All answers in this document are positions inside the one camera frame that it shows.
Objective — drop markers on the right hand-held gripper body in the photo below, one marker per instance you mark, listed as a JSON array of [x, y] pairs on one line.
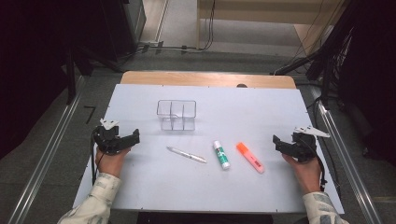
[[303, 144]]

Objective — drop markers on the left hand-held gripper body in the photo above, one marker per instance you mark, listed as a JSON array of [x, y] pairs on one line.
[[107, 140]]

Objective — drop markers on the orange pink highlighter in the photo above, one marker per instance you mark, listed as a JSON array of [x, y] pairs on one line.
[[250, 157]]

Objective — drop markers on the clear plastic organizer box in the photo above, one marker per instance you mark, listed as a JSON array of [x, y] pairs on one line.
[[176, 114]]

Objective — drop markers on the white pen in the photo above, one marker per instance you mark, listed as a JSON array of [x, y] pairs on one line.
[[186, 154]]

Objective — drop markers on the person's left hand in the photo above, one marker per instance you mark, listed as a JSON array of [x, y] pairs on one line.
[[111, 163]]

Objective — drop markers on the person's right hand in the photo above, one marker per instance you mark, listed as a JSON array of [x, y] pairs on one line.
[[306, 175]]

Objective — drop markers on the white green glue stick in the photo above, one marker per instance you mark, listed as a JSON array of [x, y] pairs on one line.
[[221, 155]]

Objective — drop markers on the white table board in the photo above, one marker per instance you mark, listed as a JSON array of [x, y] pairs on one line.
[[174, 186]]

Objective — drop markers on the black metal stand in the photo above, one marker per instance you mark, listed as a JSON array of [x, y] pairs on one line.
[[73, 74]]

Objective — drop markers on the white power strip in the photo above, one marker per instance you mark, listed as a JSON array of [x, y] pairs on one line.
[[151, 44]]

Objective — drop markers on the dark cabinet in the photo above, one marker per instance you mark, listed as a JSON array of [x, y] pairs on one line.
[[127, 28]]

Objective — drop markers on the light wooden furniture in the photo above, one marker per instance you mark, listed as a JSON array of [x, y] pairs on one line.
[[264, 12]]

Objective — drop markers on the aluminium rail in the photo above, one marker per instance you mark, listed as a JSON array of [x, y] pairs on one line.
[[345, 161], [43, 161]]

